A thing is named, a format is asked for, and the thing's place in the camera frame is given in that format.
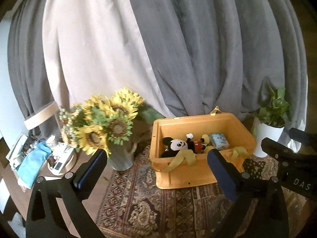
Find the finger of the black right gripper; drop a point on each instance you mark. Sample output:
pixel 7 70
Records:
pixel 307 139
pixel 280 152

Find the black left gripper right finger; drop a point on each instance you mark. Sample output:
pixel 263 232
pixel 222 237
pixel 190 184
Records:
pixel 270 217

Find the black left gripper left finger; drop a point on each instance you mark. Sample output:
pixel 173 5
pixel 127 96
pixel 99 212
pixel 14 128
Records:
pixel 44 218

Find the blue tissue pack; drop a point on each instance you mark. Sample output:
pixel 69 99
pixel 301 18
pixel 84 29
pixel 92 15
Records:
pixel 219 141

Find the orange plastic storage basket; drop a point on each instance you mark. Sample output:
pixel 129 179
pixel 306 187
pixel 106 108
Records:
pixel 188 169

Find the Mickey Mouse plush toy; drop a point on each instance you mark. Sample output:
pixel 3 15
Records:
pixel 174 146

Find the green leafy plant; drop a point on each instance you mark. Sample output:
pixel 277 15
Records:
pixel 276 111

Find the white device on tray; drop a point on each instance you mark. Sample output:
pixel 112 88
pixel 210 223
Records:
pixel 62 159

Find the light blue cloth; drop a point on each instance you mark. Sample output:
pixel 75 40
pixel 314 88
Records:
pixel 32 163

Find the grey ribbed vase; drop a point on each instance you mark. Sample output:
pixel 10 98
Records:
pixel 122 156

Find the patterned woven table rug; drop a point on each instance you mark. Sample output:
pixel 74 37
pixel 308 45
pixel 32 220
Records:
pixel 133 206

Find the sunflower bouquet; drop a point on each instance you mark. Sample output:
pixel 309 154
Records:
pixel 99 122

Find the wooden chair back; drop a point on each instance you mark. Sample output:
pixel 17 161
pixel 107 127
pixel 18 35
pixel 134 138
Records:
pixel 52 109

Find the grey curtain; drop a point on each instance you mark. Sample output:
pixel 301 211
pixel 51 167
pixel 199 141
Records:
pixel 204 54

